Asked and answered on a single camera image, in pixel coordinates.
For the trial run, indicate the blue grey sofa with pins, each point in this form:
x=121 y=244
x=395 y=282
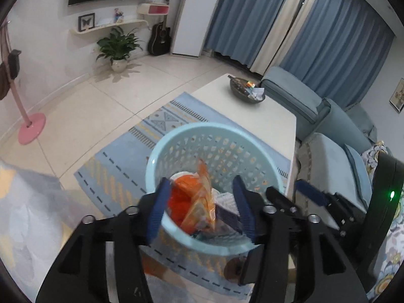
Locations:
x=325 y=151

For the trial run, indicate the black guitar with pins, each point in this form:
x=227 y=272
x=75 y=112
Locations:
x=159 y=41

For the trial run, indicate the brown hanging bag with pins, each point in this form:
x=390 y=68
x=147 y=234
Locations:
x=3 y=82

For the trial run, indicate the white and red box shelf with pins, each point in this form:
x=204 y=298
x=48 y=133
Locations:
x=153 y=8

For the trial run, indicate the light blue plastic basket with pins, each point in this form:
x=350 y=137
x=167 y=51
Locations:
x=214 y=139

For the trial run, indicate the black butterfly picture frame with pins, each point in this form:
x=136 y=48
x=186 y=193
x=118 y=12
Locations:
x=86 y=22

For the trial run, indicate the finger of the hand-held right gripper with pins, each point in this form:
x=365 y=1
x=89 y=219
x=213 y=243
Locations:
x=311 y=191
x=281 y=198

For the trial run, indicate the framed wall picture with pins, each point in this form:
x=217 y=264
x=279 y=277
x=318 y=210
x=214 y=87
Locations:
x=398 y=96

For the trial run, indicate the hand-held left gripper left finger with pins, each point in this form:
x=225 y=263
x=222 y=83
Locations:
x=157 y=208

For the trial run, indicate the green potted plant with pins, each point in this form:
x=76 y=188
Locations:
x=118 y=47

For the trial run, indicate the floral sofa cover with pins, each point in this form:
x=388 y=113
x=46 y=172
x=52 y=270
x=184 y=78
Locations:
x=391 y=258

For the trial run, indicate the cream curtain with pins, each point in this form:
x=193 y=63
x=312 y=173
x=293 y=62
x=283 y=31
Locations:
x=277 y=47

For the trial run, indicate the white standing air conditioner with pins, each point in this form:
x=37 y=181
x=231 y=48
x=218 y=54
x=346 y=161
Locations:
x=192 y=15

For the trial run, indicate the orange plastic bag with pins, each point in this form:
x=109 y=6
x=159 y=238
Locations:
x=183 y=192

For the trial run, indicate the black hanging pouch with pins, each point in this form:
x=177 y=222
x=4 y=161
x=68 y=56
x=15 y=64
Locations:
x=14 y=64

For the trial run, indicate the pink coat rack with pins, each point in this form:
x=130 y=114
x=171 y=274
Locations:
x=30 y=129

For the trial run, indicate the white curved low wall shelf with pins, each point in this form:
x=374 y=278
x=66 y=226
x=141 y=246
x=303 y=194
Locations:
x=107 y=26

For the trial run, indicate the white coffee table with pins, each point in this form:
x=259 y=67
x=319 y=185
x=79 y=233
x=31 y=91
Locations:
x=246 y=123

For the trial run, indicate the orange snack packet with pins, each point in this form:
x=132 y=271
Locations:
x=202 y=208

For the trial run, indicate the dark bowl with small things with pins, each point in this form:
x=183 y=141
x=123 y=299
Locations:
x=243 y=94

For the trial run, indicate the white and blue milk carton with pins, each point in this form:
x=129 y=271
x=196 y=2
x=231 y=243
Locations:
x=227 y=217

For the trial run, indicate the blue curtain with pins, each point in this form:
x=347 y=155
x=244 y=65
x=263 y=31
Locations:
x=341 y=44
x=246 y=15

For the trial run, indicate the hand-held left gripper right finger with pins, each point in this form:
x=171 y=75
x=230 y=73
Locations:
x=244 y=208

